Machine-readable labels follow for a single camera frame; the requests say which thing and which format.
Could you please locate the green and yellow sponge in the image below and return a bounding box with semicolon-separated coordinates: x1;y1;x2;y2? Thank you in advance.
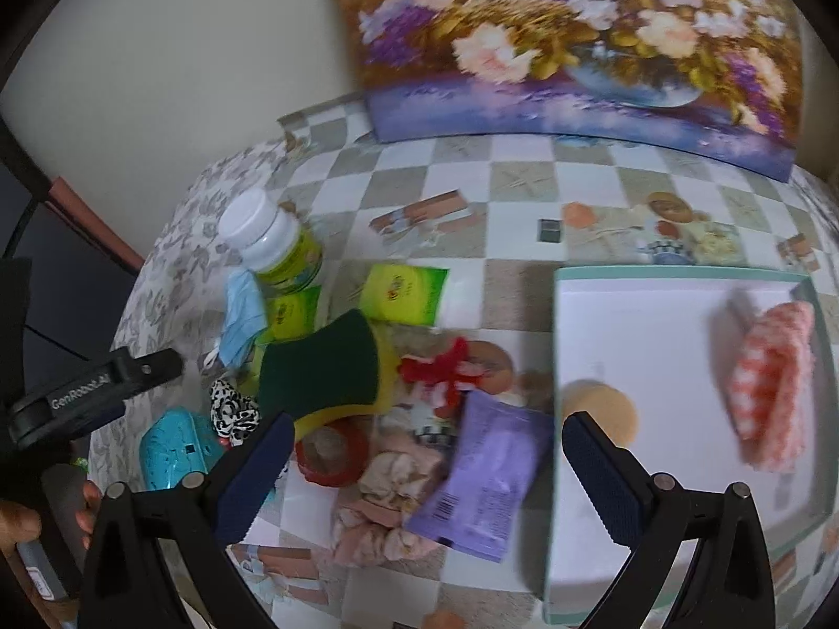
252;308;401;440

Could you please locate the purple packet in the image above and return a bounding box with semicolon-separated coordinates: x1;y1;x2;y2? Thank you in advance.
401;392;555;563

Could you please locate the blue face mask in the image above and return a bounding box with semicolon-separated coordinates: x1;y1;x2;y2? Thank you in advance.
219;270;270;368

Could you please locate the pink scrunchie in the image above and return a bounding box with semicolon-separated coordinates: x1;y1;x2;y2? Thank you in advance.
331;446;453;565

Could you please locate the turquoise plastic case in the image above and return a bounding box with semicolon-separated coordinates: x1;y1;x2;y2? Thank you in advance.
139;408;227;492

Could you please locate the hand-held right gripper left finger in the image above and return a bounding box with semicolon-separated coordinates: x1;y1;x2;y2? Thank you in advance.
77;411;296;629

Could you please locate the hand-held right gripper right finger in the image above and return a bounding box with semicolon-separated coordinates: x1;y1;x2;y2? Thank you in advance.
562;410;788;629

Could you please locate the floral painting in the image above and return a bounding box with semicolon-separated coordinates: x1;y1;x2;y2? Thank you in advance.
323;0;809;183

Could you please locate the black and white scrunchie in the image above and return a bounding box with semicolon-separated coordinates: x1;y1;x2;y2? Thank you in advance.
208;378;263;447

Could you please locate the red tape roll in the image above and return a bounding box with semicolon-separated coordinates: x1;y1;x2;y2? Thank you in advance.
294;419;369;487

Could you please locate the dark wooden furniture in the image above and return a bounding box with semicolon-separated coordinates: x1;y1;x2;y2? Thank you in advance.
0;118;146;368

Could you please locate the green packet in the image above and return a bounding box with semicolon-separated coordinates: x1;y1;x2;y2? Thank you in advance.
359;264;450;327
265;285;322;345

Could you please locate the pink checked cloth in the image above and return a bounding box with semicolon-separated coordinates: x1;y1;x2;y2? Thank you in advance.
717;298;817;473

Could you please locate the green bottle with white cap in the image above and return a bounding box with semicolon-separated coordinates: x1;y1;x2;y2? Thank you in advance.
218;188;324;290

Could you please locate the person's left hand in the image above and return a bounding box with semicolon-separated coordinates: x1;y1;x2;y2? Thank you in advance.
0;480;103;558

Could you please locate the round beige powder puff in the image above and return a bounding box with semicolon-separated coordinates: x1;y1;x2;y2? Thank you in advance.
562;380;640;450

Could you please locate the red yarn bow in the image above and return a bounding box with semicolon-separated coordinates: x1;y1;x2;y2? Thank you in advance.
400;336;489;420

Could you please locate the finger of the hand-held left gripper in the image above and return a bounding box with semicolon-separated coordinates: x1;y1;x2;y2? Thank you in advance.
108;349;186;402

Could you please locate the white box with teal rim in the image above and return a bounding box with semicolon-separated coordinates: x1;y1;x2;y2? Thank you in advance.
543;265;830;626

